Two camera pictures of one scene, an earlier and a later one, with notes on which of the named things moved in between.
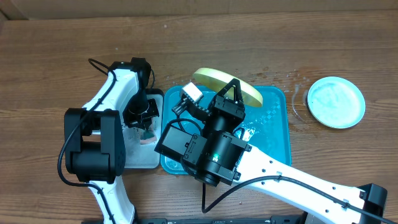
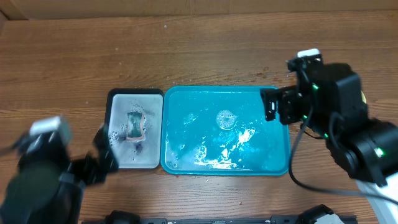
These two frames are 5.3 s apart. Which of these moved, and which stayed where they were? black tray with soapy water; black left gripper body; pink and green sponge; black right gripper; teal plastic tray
Moved: black left gripper body; pink and green sponge; black right gripper
Stayed: teal plastic tray; black tray with soapy water
